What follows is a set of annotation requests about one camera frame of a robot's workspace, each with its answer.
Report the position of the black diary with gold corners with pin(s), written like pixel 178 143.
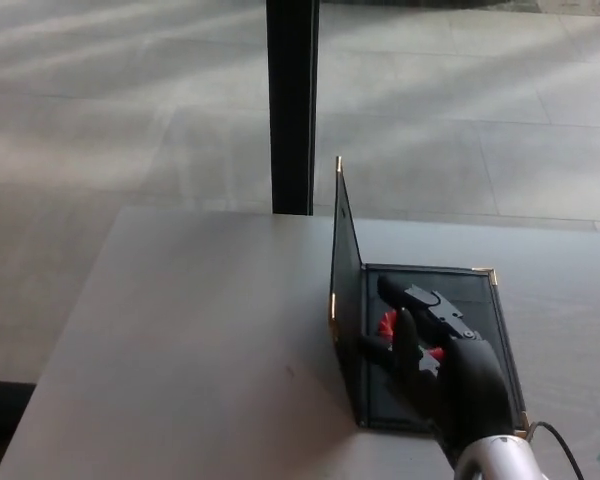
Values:
pixel 347 320

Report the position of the black window frame post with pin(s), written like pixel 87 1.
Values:
pixel 291 110

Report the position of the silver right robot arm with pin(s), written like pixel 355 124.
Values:
pixel 500 460

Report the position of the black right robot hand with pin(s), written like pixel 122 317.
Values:
pixel 467 385

